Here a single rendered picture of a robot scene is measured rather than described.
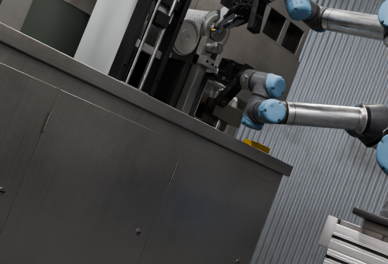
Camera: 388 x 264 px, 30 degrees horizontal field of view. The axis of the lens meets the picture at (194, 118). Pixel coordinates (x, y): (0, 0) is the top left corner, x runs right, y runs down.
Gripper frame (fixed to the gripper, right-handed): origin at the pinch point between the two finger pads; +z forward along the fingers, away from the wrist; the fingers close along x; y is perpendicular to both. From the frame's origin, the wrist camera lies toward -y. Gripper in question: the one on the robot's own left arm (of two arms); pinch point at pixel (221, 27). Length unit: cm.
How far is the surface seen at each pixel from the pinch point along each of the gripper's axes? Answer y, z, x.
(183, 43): -5.7, 10.0, 10.0
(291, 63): 35, 19, -86
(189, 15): 9.6, 9.9, 4.1
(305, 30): 49, 8, -87
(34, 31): 3, 45, 46
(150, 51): -21.2, 7.7, 31.4
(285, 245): 27, 144, -261
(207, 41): -4.8, 4.8, 3.1
